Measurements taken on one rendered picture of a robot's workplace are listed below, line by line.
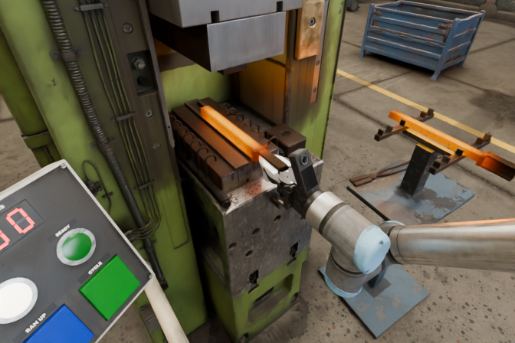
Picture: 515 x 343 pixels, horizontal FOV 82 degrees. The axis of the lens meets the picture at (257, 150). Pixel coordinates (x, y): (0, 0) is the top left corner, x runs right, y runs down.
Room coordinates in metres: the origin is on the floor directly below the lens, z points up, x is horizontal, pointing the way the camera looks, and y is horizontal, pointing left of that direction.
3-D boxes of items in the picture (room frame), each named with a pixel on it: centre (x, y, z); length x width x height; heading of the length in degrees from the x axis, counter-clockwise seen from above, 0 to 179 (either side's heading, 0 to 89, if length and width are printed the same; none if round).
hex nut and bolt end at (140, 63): (0.66, 0.27, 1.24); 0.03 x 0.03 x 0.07; 37
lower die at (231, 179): (0.82, 0.14, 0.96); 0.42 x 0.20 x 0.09; 37
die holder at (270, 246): (0.86, 0.10, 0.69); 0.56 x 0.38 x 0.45; 37
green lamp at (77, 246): (0.30, 0.30, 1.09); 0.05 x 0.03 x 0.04; 127
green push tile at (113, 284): (0.28, 0.26, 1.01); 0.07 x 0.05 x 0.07; 152
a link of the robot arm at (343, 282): (0.40, -0.22, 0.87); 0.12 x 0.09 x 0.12; 121
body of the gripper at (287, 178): (0.53, -0.10, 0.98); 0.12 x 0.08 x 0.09; 37
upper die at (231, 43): (0.82, 0.14, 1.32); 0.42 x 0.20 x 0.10; 37
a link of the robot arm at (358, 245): (0.40, -0.21, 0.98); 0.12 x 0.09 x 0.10; 37
